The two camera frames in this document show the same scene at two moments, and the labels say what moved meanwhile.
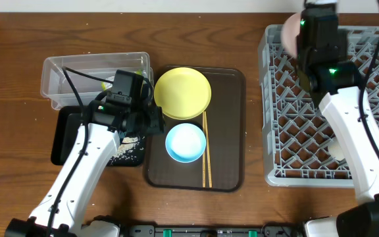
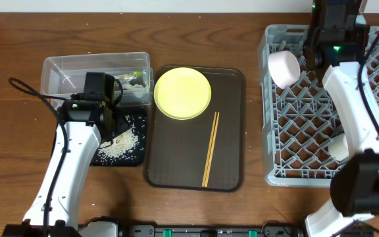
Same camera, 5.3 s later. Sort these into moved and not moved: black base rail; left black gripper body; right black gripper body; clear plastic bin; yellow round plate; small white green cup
Moved: left black gripper body; right black gripper body
Not moved: small white green cup; clear plastic bin; yellow round plate; black base rail
